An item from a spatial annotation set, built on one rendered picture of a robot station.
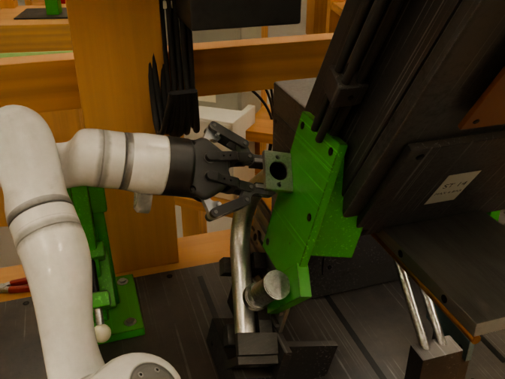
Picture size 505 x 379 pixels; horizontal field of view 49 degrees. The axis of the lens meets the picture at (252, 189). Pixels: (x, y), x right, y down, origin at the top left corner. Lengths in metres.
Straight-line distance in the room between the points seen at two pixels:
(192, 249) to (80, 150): 0.54
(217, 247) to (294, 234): 0.45
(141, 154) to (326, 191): 0.22
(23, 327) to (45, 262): 0.42
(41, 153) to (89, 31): 0.33
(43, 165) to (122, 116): 0.35
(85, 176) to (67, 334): 0.18
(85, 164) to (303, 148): 0.27
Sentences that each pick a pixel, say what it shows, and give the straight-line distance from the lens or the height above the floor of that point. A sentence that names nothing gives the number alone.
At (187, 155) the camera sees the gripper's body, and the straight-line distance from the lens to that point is 0.68.
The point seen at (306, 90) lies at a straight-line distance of 0.93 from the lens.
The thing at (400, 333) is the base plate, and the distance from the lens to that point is 0.96.
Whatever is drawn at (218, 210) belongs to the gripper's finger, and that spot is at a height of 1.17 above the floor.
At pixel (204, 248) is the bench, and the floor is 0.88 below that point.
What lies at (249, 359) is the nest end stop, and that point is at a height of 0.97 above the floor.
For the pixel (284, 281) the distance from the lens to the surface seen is 0.73.
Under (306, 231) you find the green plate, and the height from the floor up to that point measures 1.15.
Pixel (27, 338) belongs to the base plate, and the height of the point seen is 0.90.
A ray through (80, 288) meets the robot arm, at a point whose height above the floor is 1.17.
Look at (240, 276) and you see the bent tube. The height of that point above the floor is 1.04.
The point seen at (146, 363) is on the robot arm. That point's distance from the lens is 0.55.
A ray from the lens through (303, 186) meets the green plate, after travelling 0.72.
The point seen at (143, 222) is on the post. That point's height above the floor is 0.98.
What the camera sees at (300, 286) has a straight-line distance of 0.71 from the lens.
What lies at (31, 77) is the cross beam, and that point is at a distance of 1.03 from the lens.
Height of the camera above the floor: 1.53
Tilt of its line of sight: 28 degrees down
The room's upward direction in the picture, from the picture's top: straight up
